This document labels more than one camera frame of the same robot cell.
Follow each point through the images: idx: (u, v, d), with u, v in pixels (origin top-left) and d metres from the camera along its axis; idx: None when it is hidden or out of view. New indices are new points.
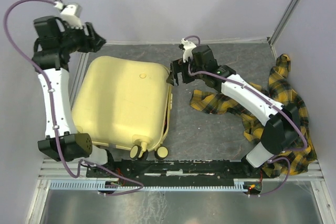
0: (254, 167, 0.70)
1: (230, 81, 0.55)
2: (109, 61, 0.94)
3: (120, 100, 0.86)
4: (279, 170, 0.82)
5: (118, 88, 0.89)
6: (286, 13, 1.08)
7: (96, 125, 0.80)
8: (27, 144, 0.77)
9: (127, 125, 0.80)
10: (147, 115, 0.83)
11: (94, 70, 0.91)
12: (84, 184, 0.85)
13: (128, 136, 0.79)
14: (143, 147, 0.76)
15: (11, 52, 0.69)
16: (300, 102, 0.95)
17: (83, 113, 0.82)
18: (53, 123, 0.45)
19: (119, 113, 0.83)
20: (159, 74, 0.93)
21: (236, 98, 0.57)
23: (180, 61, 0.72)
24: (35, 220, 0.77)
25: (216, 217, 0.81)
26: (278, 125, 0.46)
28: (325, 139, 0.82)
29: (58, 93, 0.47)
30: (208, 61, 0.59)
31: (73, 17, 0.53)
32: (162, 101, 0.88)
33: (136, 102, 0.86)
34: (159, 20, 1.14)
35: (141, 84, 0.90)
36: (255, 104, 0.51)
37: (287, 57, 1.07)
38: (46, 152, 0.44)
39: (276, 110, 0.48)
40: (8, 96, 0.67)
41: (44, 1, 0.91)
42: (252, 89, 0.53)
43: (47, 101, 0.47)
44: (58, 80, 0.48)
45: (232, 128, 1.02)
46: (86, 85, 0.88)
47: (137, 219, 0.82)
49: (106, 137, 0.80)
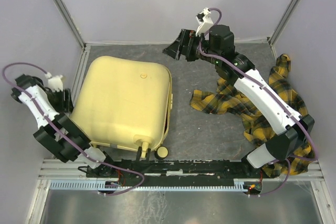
0: (254, 167, 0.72)
1: (250, 78, 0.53)
2: (109, 61, 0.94)
3: (122, 100, 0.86)
4: (279, 170, 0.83)
5: (119, 88, 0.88)
6: (286, 13, 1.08)
7: (99, 126, 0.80)
8: (27, 144, 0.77)
9: (129, 126, 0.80)
10: (148, 114, 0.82)
11: (94, 71, 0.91)
12: (84, 184, 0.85)
13: (129, 137, 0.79)
14: (145, 148, 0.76)
15: (11, 51, 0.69)
16: (300, 102, 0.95)
17: (85, 114, 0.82)
18: (41, 116, 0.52)
19: (121, 113, 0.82)
20: (159, 74, 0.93)
21: (250, 98, 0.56)
23: (191, 34, 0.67)
24: (35, 220, 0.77)
25: (216, 217, 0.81)
26: (294, 136, 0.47)
28: (325, 139, 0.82)
29: (39, 97, 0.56)
30: (227, 46, 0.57)
31: (58, 81, 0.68)
32: (163, 102, 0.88)
33: (137, 103, 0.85)
34: (159, 20, 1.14)
35: (142, 84, 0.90)
36: (273, 109, 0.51)
37: (287, 57, 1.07)
38: (45, 142, 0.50)
39: (294, 121, 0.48)
40: (8, 97, 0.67)
41: (44, 1, 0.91)
42: (271, 93, 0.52)
43: (30, 107, 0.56)
44: (36, 91, 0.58)
45: (232, 128, 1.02)
46: (86, 86, 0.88)
47: (137, 219, 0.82)
49: (108, 138, 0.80)
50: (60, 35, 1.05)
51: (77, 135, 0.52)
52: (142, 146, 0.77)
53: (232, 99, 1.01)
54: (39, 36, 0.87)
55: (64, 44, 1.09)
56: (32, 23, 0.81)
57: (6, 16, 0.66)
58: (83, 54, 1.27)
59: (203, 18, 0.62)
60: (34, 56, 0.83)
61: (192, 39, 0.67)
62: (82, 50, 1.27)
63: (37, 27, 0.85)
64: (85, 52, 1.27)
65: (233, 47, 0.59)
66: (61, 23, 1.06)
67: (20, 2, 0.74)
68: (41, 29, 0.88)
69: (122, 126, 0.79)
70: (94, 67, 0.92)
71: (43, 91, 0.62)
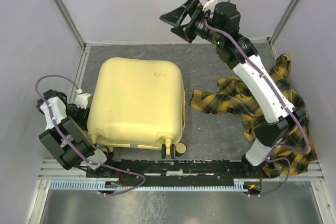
0: (253, 165, 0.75)
1: (251, 65, 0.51)
2: (119, 61, 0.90)
3: (138, 98, 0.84)
4: (279, 170, 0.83)
5: (134, 87, 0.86)
6: (286, 13, 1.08)
7: (117, 126, 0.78)
8: (28, 144, 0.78)
9: (149, 124, 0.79)
10: (166, 110, 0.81)
11: (104, 72, 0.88)
12: (84, 184, 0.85)
13: (151, 135, 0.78)
14: (168, 144, 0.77)
15: (11, 51, 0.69)
16: (300, 102, 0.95)
17: (102, 115, 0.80)
18: (51, 120, 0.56)
19: (137, 111, 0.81)
20: (171, 70, 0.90)
21: (248, 84, 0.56)
23: (199, 6, 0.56)
24: (35, 220, 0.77)
25: (216, 217, 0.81)
26: (284, 126, 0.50)
28: (325, 139, 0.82)
29: (55, 105, 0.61)
30: (232, 25, 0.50)
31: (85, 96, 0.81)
32: (177, 98, 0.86)
33: (153, 99, 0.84)
34: (159, 20, 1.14)
35: (157, 82, 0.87)
36: (269, 99, 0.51)
37: (287, 57, 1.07)
38: (48, 143, 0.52)
39: (287, 113, 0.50)
40: (8, 97, 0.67)
41: (44, 1, 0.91)
42: (269, 82, 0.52)
43: (45, 113, 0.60)
44: (54, 99, 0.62)
45: (232, 128, 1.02)
46: (100, 88, 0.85)
47: (136, 219, 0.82)
49: (127, 137, 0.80)
50: (60, 36, 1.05)
51: (80, 140, 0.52)
52: (165, 142, 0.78)
53: (231, 99, 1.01)
54: (39, 36, 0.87)
55: (64, 44, 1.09)
56: (32, 23, 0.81)
57: (6, 16, 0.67)
58: (83, 54, 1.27)
59: None
60: (34, 55, 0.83)
61: (198, 12, 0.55)
62: (82, 50, 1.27)
63: (37, 27, 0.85)
64: (85, 52, 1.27)
65: (238, 28, 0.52)
66: (61, 23, 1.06)
67: (20, 2, 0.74)
68: (41, 29, 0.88)
69: (140, 124, 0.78)
70: (105, 69, 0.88)
71: (63, 101, 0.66)
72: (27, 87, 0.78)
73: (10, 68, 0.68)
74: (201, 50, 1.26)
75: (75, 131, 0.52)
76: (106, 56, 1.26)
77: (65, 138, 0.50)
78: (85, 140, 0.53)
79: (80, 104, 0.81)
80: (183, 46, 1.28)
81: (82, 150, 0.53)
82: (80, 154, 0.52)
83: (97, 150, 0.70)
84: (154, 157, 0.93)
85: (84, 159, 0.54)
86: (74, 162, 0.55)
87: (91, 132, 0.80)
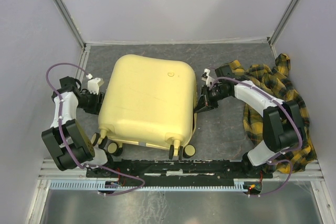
0: (253, 165, 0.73)
1: (240, 83, 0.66)
2: (135, 60, 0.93)
3: (150, 97, 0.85)
4: (274, 164, 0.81)
5: (147, 87, 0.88)
6: (286, 13, 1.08)
7: (128, 124, 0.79)
8: (28, 144, 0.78)
9: (158, 122, 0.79)
10: (176, 111, 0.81)
11: (121, 71, 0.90)
12: (84, 184, 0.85)
13: (162, 134, 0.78)
14: (177, 146, 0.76)
15: (11, 51, 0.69)
16: (300, 102, 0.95)
17: (114, 112, 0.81)
18: (57, 117, 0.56)
19: (148, 109, 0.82)
20: (185, 72, 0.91)
21: (248, 99, 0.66)
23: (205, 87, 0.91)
24: (35, 220, 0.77)
25: (216, 217, 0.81)
26: (276, 114, 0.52)
28: (325, 139, 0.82)
29: (66, 102, 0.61)
30: (226, 73, 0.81)
31: (96, 83, 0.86)
32: (190, 100, 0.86)
33: (165, 100, 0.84)
34: (158, 20, 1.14)
35: (169, 83, 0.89)
36: (258, 99, 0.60)
37: (286, 56, 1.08)
38: (49, 144, 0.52)
39: (276, 104, 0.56)
40: (8, 96, 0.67)
41: (44, 1, 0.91)
42: (256, 89, 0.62)
43: (56, 107, 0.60)
44: (68, 95, 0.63)
45: (232, 128, 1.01)
46: (113, 85, 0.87)
47: (136, 219, 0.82)
49: (136, 135, 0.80)
50: (60, 36, 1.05)
51: (81, 146, 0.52)
52: (174, 144, 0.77)
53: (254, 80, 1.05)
54: (39, 36, 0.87)
55: (64, 44, 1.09)
56: (32, 24, 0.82)
57: (6, 16, 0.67)
58: (83, 54, 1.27)
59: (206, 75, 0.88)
60: (34, 55, 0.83)
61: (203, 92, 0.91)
62: (82, 51, 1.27)
63: (37, 27, 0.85)
64: (85, 52, 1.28)
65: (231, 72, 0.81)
66: (61, 23, 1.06)
67: (19, 2, 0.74)
68: (41, 29, 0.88)
69: (151, 123, 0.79)
70: (119, 68, 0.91)
71: (75, 97, 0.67)
72: (27, 86, 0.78)
73: (10, 70, 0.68)
74: (201, 50, 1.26)
75: (77, 138, 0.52)
76: (106, 56, 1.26)
77: (66, 143, 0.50)
78: (84, 147, 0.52)
79: (93, 91, 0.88)
80: (183, 46, 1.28)
81: (78, 156, 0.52)
82: (76, 161, 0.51)
83: (97, 151, 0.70)
84: (154, 157, 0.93)
85: (79, 166, 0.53)
86: (67, 167, 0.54)
87: (101, 127, 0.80)
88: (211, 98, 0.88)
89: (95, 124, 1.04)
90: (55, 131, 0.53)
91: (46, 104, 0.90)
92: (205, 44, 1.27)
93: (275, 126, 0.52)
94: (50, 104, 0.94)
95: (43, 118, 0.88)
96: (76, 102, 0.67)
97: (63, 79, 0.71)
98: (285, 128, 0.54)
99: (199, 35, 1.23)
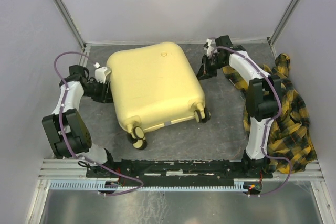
0: (251, 158, 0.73)
1: (235, 52, 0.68)
2: (125, 57, 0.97)
3: (159, 79, 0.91)
4: (274, 164, 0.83)
5: (150, 73, 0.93)
6: (286, 13, 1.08)
7: (150, 109, 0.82)
8: (28, 143, 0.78)
9: (177, 95, 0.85)
10: (186, 82, 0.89)
11: (116, 71, 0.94)
12: (84, 184, 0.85)
13: (184, 105, 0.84)
14: (200, 108, 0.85)
15: (12, 51, 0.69)
16: (300, 102, 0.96)
17: (133, 104, 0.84)
18: (59, 105, 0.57)
19: (163, 88, 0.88)
20: (174, 49, 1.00)
21: (239, 70, 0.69)
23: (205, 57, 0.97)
24: (35, 220, 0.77)
25: (216, 217, 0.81)
26: (261, 85, 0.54)
28: (325, 138, 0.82)
29: (71, 91, 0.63)
30: (224, 43, 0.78)
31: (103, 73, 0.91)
32: (188, 67, 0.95)
33: (172, 79, 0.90)
34: (158, 21, 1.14)
35: (167, 61, 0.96)
36: (248, 70, 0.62)
37: (286, 56, 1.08)
38: (45, 127, 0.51)
39: (262, 76, 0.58)
40: (8, 96, 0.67)
41: (44, 0, 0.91)
42: (249, 61, 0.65)
43: (61, 95, 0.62)
44: (73, 85, 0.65)
45: (232, 128, 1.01)
46: (118, 85, 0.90)
47: (136, 219, 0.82)
49: (161, 116, 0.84)
50: (60, 36, 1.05)
51: (77, 135, 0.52)
52: (198, 107, 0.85)
53: None
54: (39, 36, 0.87)
55: (64, 44, 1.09)
56: (32, 24, 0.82)
57: (6, 16, 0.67)
58: (83, 54, 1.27)
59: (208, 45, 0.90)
60: (34, 55, 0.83)
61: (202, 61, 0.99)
62: (82, 51, 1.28)
63: (37, 27, 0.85)
64: (85, 52, 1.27)
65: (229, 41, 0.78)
66: (61, 23, 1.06)
67: (19, 2, 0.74)
68: (41, 29, 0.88)
69: (169, 102, 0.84)
70: (114, 69, 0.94)
71: (81, 88, 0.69)
72: (27, 86, 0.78)
73: (10, 69, 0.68)
74: (201, 50, 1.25)
75: (75, 127, 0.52)
76: (106, 56, 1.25)
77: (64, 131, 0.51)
78: (81, 137, 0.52)
79: (101, 80, 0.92)
80: (183, 46, 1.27)
81: (73, 146, 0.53)
82: (71, 150, 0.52)
83: (97, 150, 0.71)
84: (154, 157, 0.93)
85: (73, 155, 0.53)
86: (63, 154, 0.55)
87: (125, 124, 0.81)
88: (210, 67, 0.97)
89: (95, 124, 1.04)
90: (55, 118, 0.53)
91: (46, 103, 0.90)
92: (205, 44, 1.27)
93: (255, 95, 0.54)
94: (50, 104, 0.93)
95: (43, 118, 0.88)
96: (82, 93, 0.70)
97: (72, 67, 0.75)
98: (266, 98, 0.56)
99: (199, 35, 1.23)
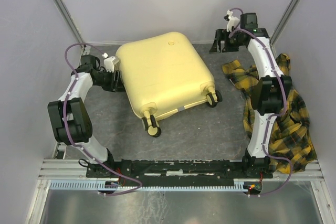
0: (251, 156, 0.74)
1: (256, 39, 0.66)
2: (134, 50, 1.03)
3: (169, 67, 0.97)
4: (274, 164, 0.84)
5: (160, 63, 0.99)
6: (286, 13, 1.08)
7: (165, 95, 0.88)
8: (28, 143, 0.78)
9: (189, 81, 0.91)
10: (195, 68, 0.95)
11: (126, 64, 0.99)
12: (84, 184, 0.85)
13: (197, 89, 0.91)
14: (212, 91, 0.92)
15: (12, 51, 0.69)
16: (300, 102, 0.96)
17: (148, 91, 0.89)
18: (66, 93, 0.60)
19: (174, 74, 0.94)
20: (179, 38, 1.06)
21: (255, 59, 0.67)
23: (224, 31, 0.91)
24: (34, 220, 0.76)
25: (216, 217, 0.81)
26: (269, 83, 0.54)
28: (325, 138, 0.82)
29: (80, 81, 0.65)
30: (249, 21, 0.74)
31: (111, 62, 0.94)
32: (195, 54, 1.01)
33: (181, 67, 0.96)
34: (158, 21, 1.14)
35: (175, 49, 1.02)
36: (263, 63, 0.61)
37: (286, 56, 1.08)
38: (50, 112, 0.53)
39: (274, 75, 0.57)
40: (8, 96, 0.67)
41: (44, 1, 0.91)
42: (268, 53, 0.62)
43: (70, 83, 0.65)
44: (83, 75, 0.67)
45: (232, 128, 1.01)
46: (130, 76, 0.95)
47: (136, 219, 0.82)
49: (176, 101, 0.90)
50: (60, 36, 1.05)
51: (79, 124, 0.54)
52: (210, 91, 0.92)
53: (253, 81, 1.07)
54: (39, 36, 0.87)
55: (64, 44, 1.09)
56: (32, 24, 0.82)
57: (6, 16, 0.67)
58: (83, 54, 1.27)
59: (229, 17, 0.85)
60: (34, 55, 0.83)
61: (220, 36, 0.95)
62: (82, 51, 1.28)
63: (37, 27, 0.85)
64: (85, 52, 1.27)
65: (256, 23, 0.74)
66: (61, 23, 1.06)
67: (19, 2, 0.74)
68: (41, 29, 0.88)
69: (181, 87, 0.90)
70: (124, 62, 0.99)
71: (91, 81, 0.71)
72: (27, 86, 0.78)
73: (10, 70, 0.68)
74: (201, 50, 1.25)
75: (77, 115, 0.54)
76: None
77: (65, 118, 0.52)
78: (82, 126, 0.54)
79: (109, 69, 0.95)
80: None
81: (73, 134, 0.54)
82: (70, 137, 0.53)
83: (97, 145, 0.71)
84: (154, 157, 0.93)
85: (71, 143, 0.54)
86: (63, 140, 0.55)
87: (142, 111, 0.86)
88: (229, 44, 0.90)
89: (95, 124, 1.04)
90: (60, 104, 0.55)
91: (46, 104, 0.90)
92: (205, 44, 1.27)
93: (262, 93, 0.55)
94: None
95: (43, 118, 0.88)
96: (91, 83, 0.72)
97: (84, 57, 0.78)
98: (273, 94, 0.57)
99: (199, 35, 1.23)
